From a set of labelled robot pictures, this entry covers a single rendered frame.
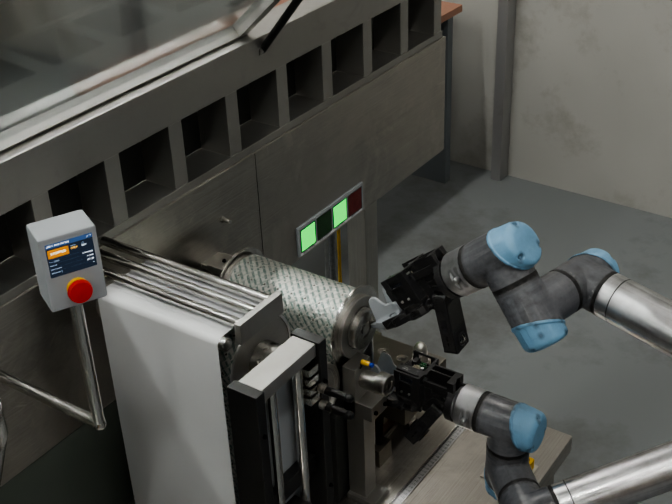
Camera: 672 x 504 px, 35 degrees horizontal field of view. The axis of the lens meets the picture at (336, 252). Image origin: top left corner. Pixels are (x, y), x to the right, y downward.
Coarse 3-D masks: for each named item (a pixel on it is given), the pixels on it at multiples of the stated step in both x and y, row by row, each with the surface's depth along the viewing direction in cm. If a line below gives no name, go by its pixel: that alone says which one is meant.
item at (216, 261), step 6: (210, 258) 197; (216, 258) 196; (222, 258) 196; (228, 258) 196; (204, 264) 195; (210, 264) 195; (216, 264) 194; (222, 264) 194; (210, 270) 195; (216, 270) 194; (222, 270) 193
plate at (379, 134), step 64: (320, 128) 217; (384, 128) 239; (192, 192) 188; (256, 192) 204; (320, 192) 224; (384, 192) 247; (128, 256) 178; (192, 256) 193; (0, 320) 158; (64, 320) 169; (0, 384) 161; (64, 384) 173
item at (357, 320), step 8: (360, 312) 180; (368, 312) 181; (352, 320) 179; (360, 320) 179; (368, 320) 182; (352, 328) 179; (360, 328) 180; (368, 328) 182; (352, 336) 179; (360, 336) 181; (368, 336) 183; (352, 344) 180; (360, 344) 182
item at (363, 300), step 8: (232, 272) 190; (360, 296) 180; (368, 296) 182; (352, 304) 179; (360, 304) 180; (368, 304) 183; (352, 312) 179; (344, 320) 178; (344, 328) 178; (344, 336) 179; (344, 344) 179; (344, 352) 180; (352, 352) 182; (360, 352) 185
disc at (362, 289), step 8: (360, 288) 180; (368, 288) 183; (352, 296) 179; (376, 296) 186; (344, 304) 177; (344, 312) 178; (336, 320) 177; (336, 328) 177; (336, 336) 178; (336, 344) 179; (368, 344) 188; (336, 352) 179; (336, 360) 180; (344, 360) 182
